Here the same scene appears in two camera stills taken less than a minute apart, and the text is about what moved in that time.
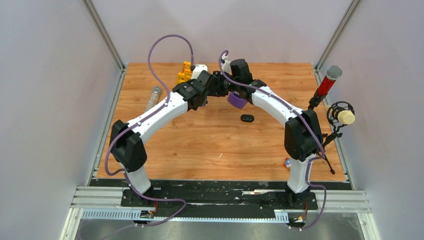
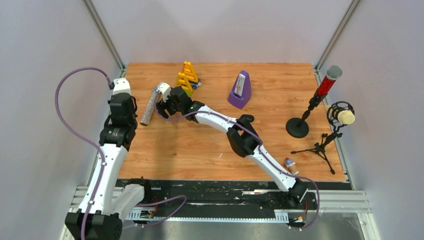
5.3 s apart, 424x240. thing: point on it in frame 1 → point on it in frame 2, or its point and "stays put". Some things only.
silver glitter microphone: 154,98 stays put
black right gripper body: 224,85 → 170,104
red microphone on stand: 333,73 stays put
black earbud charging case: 247,118 stays put
